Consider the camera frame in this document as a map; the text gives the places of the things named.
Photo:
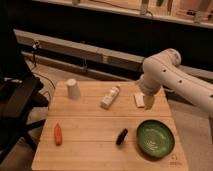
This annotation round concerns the yellowish suction gripper tip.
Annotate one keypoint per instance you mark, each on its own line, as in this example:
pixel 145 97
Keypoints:
pixel 148 101

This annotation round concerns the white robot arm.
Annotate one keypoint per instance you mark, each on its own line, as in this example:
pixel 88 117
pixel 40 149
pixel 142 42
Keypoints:
pixel 163 69

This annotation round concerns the green bowl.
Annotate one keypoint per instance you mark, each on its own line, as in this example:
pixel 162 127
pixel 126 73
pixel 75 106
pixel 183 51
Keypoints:
pixel 154 138

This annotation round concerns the white plastic bottle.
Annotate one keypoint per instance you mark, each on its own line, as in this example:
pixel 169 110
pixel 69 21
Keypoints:
pixel 110 97

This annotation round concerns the orange carrot toy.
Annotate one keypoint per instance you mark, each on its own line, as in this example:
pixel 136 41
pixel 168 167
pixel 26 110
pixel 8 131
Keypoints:
pixel 57 134

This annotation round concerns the black office chair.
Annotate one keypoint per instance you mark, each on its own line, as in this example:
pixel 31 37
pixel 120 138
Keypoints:
pixel 19 94

